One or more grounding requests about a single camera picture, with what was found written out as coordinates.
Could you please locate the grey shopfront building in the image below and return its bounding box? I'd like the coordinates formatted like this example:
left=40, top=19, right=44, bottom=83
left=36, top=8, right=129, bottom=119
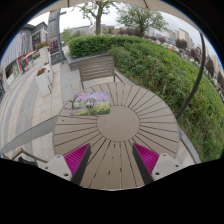
left=0, top=21, right=49, bottom=101

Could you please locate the beige umbrella canopy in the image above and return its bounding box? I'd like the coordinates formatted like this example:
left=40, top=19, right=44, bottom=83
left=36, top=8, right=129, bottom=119
left=36, top=0, right=201, bottom=28

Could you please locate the white planter with orange flowers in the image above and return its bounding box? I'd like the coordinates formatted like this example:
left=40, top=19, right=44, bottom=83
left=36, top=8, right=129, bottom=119
left=34, top=67, right=53, bottom=98

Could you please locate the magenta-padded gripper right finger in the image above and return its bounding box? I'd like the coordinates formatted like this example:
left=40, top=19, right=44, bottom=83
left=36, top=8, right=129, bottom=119
left=131, top=142, right=184, bottom=186

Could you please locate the trimmed green hedge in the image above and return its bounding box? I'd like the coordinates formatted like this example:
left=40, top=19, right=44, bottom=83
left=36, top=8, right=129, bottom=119
left=67, top=34, right=148, bottom=59

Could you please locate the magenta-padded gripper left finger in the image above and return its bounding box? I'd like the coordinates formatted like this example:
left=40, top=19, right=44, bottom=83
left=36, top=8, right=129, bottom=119
left=41, top=142, right=93, bottom=186

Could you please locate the grey sign pillar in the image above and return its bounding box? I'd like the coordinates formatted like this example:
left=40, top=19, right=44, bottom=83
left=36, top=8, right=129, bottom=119
left=46, top=9, right=67, bottom=66

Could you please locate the tall bare-trunk tree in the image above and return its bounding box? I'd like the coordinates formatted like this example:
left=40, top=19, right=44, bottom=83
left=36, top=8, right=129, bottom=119
left=78, top=0, right=118, bottom=36

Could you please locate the distant apartment buildings group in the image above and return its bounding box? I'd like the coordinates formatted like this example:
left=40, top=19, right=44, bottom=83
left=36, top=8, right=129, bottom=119
left=144, top=27, right=224, bottom=79

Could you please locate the white planter with red flowers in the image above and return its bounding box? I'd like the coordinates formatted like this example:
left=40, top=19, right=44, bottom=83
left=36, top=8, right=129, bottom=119
left=36, top=41, right=51, bottom=67

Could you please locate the round leafy green tree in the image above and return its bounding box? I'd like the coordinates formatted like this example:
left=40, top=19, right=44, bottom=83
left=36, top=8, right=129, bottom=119
left=116, top=3, right=169, bottom=38

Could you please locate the white square planter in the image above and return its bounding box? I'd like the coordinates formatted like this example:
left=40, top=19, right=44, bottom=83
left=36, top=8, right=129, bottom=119
left=43, top=63, right=55, bottom=84

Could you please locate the flower landscape print mouse pad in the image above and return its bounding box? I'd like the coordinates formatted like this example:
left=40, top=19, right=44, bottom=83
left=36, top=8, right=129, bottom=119
left=69, top=91, right=112, bottom=117

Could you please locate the brown slatted outdoor chair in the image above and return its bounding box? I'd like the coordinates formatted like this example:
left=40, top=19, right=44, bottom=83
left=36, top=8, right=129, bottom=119
left=77, top=54, right=125, bottom=91

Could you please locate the curved black umbrella pole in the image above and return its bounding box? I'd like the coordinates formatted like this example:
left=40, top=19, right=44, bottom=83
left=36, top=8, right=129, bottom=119
left=175, top=31, right=207, bottom=121

